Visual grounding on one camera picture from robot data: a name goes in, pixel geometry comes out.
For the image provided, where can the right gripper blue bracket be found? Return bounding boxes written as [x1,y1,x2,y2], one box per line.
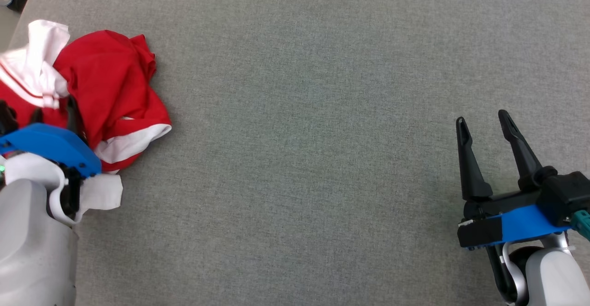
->
[456,109,575,251]

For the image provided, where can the red shorts with white stripes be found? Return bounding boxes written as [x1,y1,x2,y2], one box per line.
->
[53,29,172,173]

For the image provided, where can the red Bulls jersey white sleeves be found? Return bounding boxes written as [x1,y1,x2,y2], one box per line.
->
[0,19,124,211]

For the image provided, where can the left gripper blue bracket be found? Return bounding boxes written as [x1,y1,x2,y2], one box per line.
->
[0,95,102,219]

